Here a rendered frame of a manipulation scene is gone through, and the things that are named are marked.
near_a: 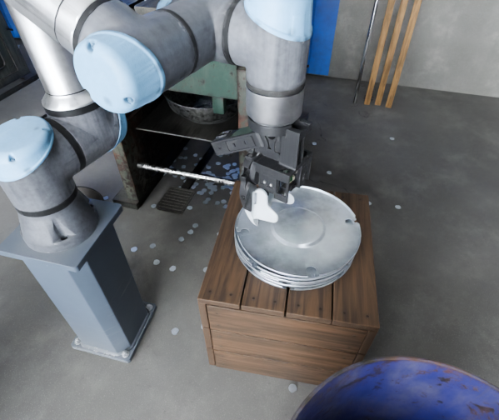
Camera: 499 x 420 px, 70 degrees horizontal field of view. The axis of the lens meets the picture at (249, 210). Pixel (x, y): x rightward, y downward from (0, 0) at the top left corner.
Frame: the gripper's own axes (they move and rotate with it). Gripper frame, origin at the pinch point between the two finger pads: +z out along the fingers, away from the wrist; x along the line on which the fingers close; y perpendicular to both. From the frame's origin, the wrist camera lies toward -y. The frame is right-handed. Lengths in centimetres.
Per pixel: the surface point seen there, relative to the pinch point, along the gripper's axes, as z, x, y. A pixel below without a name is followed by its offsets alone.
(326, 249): 17.1, 13.4, 9.6
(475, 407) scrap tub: 15.4, -3.2, 42.7
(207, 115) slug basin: 19, 46, -52
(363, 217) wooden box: 21.6, 32.2, 11.8
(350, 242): 17.1, 18.5, 13.1
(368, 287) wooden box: 21.6, 12.9, 20.7
